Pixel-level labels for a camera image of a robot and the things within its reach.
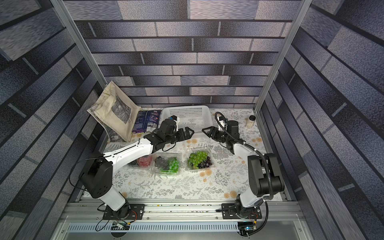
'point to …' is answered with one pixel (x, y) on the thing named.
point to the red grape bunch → (145, 161)
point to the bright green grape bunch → (173, 166)
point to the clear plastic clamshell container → (151, 167)
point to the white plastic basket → (196, 117)
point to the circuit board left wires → (120, 225)
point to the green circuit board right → (245, 228)
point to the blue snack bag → (146, 121)
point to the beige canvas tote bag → (116, 112)
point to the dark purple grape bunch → (205, 164)
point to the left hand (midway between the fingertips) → (190, 132)
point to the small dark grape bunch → (161, 162)
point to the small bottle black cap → (250, 122)
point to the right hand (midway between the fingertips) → (203, 130)
